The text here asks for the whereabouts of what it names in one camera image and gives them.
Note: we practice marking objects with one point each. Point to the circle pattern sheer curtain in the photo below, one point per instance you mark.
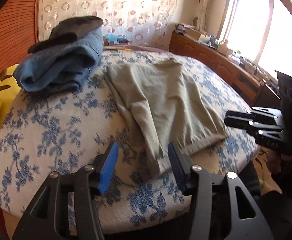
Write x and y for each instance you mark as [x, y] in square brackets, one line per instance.
[141, 22]

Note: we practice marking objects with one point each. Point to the cardboard box on sideboard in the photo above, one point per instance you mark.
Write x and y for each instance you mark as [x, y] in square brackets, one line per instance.
[198, 36]

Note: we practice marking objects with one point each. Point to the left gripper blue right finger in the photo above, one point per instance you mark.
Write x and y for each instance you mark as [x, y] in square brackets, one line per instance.
[193, 180]

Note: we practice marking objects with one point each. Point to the blue floral bedspread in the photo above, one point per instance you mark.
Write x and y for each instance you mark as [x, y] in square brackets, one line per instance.
[64, 131]

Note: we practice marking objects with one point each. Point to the olive green pants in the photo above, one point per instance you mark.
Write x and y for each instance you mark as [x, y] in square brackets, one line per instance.
[161, 103]

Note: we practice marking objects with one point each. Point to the wooden sideboard cabinet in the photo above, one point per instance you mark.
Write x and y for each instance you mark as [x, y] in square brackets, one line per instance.
[255, 93]

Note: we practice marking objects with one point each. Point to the wooden slatted wardrobe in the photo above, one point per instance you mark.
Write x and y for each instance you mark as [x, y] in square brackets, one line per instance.
[18, 30]

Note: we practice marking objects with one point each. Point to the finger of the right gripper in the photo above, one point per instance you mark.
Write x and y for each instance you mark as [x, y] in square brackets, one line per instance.
[238, 114]
[240, 123]

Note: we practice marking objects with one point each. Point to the colourful floral blanket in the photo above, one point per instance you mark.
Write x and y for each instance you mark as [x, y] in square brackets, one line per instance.
[135, 48]

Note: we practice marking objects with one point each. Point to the folded black garment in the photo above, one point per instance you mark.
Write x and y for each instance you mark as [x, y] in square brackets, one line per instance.
[68, 31]

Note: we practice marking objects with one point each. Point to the person's right hand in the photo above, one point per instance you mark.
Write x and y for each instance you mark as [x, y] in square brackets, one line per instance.
[277, 162]

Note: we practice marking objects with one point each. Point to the folded blue jeans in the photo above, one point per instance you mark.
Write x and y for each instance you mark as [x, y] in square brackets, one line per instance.
[62, 67]

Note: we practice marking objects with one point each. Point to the cardboard box with blue items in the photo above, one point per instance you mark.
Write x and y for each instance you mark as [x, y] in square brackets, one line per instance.
[113, 40]

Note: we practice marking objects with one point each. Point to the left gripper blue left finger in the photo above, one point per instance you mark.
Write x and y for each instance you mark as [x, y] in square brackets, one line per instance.
[91, 181]

